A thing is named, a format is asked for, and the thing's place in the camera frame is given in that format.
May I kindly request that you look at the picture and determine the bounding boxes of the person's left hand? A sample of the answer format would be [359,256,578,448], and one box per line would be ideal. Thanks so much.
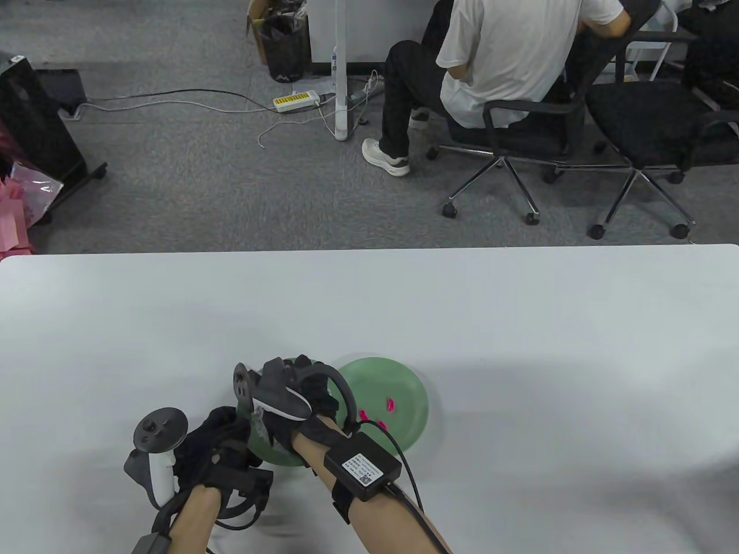
[172,406,274,511]

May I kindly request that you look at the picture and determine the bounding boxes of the person's right hand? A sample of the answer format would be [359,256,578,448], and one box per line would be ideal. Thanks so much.
[254,355,342,469]

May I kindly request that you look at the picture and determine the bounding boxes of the person's right forearm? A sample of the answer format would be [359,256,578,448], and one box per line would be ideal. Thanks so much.
[290,417,454,554]

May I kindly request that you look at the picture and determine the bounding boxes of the person's left forearm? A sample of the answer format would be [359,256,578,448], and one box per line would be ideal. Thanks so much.
[169,484,223,554]

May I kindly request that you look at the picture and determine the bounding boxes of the dark grey tracking controller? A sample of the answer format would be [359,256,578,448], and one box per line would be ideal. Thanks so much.
[232,358,313,422]

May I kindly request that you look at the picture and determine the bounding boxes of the grey white tracking controller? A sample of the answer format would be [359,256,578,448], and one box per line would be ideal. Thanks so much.
[124,407,189,510]

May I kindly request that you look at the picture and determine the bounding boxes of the black wrist sensor box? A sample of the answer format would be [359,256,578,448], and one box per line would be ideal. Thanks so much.
[323,431,403,501]

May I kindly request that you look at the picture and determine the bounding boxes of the green plate with pink pieces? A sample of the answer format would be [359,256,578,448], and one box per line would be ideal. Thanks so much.
[336,357,430,456]

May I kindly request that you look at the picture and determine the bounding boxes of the yellow white power strip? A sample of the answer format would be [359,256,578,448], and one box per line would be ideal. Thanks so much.
[273,90,322,114]

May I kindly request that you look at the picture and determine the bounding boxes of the white desk leg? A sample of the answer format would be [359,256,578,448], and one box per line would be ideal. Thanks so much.
[333,0,351,141]

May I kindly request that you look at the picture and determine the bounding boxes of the pink plastic bags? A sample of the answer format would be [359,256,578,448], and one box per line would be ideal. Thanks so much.
[0,124,65,256]

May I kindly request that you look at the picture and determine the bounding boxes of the black office chair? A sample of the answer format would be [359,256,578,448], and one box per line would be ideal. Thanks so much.
[585,28,739,241]
[426,0,665,226]

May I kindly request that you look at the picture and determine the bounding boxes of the black trash bin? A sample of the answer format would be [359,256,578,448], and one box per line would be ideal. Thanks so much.
[257,14,313,84]

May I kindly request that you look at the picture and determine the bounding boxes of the cardboard box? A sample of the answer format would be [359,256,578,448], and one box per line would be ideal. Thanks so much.
[247,0,277,65]

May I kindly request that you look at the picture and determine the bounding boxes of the black rolling stand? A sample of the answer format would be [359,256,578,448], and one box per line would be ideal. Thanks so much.
[0,51,109,227]

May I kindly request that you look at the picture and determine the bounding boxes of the black wrist strap mount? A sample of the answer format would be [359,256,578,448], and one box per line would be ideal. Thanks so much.
[215,466,275,530]

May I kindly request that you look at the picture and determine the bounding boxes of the black forearm strap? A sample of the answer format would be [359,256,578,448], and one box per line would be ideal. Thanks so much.
[330,484,357,525]

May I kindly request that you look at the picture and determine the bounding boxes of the grey cable connector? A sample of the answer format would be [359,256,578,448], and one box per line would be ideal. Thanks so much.
[131,533,173,554]

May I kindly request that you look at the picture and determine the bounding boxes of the black floor cable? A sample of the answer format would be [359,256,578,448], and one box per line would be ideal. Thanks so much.
[74,88,279,115]

